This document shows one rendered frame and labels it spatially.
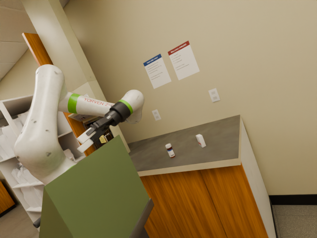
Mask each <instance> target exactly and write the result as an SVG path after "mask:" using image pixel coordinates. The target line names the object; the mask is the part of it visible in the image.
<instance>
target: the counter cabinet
mask: <svg viewBox="0 0 317 238"><path fill-rule="evenodd" d="M140 179H141V181H142V183H143V185H144V187H145V189H146V191H147V193H148V196H149V198H151V199H152V200H153V202H154V207H153V209H152V211H151V213H150V215H149V217H148V219H147V221H146V223H145V225H144V227H145V229H146V231H147V233H148V235H149V237H150V238H278V236H277V231H276V226H275V219H274V214H273V209H272V205H271V202H270V200H269V197H268V194H267V190H266V187H265V185H264V182H263V179H262V176H261V173H260V171H259V167H258V164H257V161H256V159H255V156H254V153H253V150H252V147H251V145H250V141H249V138H248V135H247V132H246V130H245V127H244V124H243V121H242V139H241V165H237V166H228V167H220V168H211V169H203V170H191V171H183V172H174V173H166V174H158V175H149V176H140Z"/></svg>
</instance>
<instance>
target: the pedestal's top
mask: <svg viewBox="0 0 317 238"><path fill-rule="evenodd" d="M153 207H154V202H153V200H152V199H151V198H150V199H149V200H148V202H147V204H146V206H145V208H144V210H143V212H142V213H141V215H140V217H139V219H138V221H137V223H136V225H135V227H134V229H133V231H132V233H131V234H130V236H129V238H139V236H140V234H141V232H142V230H143V228H144V225H145V223H146V221H147V219H148V217H149V215H150V213H151V211H152V209H153Z"/></svg>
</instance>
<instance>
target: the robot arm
mask: <svg viewBox="0 0 317 238"><path fill-rule="evenodd" d="M143 105H144V96H143V94H142V93H141V92H140V91H138V90H130V91H128V92H127V93H126V94H125V95H124V97H123V98H122V99H121V100H119V101H118V102H117V103H116V104H114V103H109V102H103V101H99V100H96V99H93V98H90V97H86V96H83V95H79V94H76V93H71V92H68V91H67V87H66V83H65V77H64V74H63V72H62V71H61V70H60V69H59V68H58V67H56V66H54V65H49V64H47V65H42V66H40V67H39V68H38V69H37V70H36V72H35V86H34V94H33V100H32V104H31V107H30V110H29V113H28V116H27V119H26V121H25V124H24V126H23V128H22V131H21V133H20V135H19V137H18V139H17V141H16V143H15V145H14V154H15V157H16V158H17V159H18V160H19V161H20V162H21V163H22V164H23V165H24V166H25V167H26V168H27V169H28V170H29V172H30V173H31V174H32V175H33V176H34V177H35V178H37V179H38V180H39V181H41V182H42V183H43V184H45V185H47V184H48V183H50V182H51V181H52V180H54V179H55V178H57V177H58V176H60V175H61V174H63V173H64V172H65V171H67V170H68V169H70V168H71V167H73V166H74V165H76V164H77V163H76V162H74V161H73V160H71V159H69V158H68V157H66V156H65V154H64V152H63V150H62V148H61V146H60V144H59V142H58V111H61V112H67V113H73V114H82V115H93V116H100V117H103V118H101V119H100V120H98V121H96V122H94V123H93V124H91V125H90V127H91V128H89V129H88V130H86V131H85V132H84V133H83V134H82V135H80V136H79V137H78V138H77V140H78V141H79V142H80V143H81V144H82V145H81V146H80V147H78V148H77V150H78V151H79V152H80V153H83V152H84V151H86V150H87V149H88V148H89V147H90V146H91V145H92V144H96V143H95V142H96V141H97V140H98V139H99V138H100V137H101V136H102V135H103V134H104V133H105V132H106V131H107V130H108V129H109V126H110V125H111V126H114V127H115V126H117V125H118V124H119V123H120V122H121V123H122V122H126V123H129V124H136V123H138V122H139V121H140V120H141V118H142V108H143Z"/></svg>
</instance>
